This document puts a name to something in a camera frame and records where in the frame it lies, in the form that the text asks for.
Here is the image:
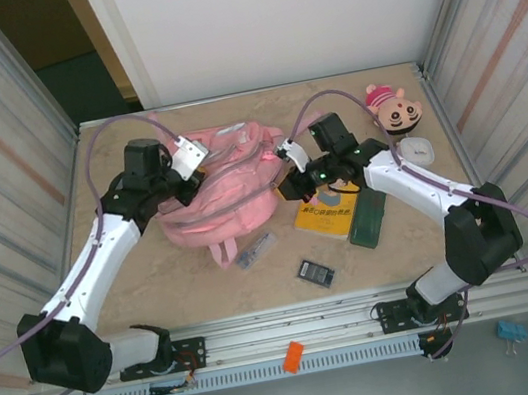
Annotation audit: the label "white slotted cable duct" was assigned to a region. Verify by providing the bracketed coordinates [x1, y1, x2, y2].
[68, 336, 424, 395]

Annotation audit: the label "white plastic container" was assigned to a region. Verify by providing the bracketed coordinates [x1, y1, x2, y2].
[395, 132, 437, 171]

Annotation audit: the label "black battery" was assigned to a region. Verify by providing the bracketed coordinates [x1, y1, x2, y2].
[295, 254, 340, 294]

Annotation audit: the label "yellow book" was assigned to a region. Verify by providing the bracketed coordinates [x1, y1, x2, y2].
[287, 179, 368, 249]

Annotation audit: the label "orange plastic block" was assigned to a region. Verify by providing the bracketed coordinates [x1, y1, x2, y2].
[277, 338, 308, 376]

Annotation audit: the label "clear plastic pen box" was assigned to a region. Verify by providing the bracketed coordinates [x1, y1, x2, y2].
[229, 230, 284, 272]

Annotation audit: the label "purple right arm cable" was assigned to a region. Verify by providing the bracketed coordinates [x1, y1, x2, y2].
[286, 56, 528, 380]

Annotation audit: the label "pink plush doll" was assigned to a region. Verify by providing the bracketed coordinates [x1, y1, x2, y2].
[361, 74, 430, 143]

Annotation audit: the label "beige door frame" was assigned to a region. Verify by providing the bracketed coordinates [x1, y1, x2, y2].
[61, 0, 147, 122]

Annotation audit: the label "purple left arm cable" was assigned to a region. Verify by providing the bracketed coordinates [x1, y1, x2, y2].
[0, 104, 227, 395]

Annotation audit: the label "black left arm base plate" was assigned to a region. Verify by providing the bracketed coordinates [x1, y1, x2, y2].
[115, 335, 211, 384]

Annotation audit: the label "blue binder clip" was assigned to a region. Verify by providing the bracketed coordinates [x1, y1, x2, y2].
[494, 315, 528, 360]

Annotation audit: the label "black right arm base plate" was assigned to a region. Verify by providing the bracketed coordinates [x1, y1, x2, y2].
[373, 288, 471, 336]

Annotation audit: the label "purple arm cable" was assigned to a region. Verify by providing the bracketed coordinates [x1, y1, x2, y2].
[286, 56, 528, 380]
[0, 104, 227, 395]

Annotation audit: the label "aluminium frame rail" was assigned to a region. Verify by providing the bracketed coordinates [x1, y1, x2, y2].
[18, 264, 528, 395]

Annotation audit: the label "green translucent pencil case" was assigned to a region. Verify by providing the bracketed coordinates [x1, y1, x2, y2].
[341, 184, 396, 254]

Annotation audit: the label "pink backpack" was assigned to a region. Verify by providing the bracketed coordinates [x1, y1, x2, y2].
[140, 113, 305, 282]

